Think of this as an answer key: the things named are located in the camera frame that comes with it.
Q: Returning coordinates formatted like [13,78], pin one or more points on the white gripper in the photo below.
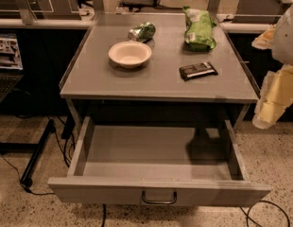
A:
[286,38]

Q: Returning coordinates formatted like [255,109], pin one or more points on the dark chocolate rxbar wrapper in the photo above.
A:
[197,70]

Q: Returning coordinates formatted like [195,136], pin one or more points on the open grey top drawer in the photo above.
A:
[115,164]

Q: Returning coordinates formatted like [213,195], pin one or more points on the green chip bag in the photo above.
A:
[199,30]

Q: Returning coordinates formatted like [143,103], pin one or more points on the crushed green soda can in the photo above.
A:
[142,33]

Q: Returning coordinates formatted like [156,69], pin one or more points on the grey metal cabinet table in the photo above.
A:
[90,75]

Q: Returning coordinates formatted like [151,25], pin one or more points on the laptop computer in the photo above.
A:
[11,67]

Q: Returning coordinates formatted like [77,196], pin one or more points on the black desk leg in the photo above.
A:
[26,180]

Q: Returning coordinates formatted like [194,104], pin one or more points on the metal drawer handle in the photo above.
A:
[159,197]

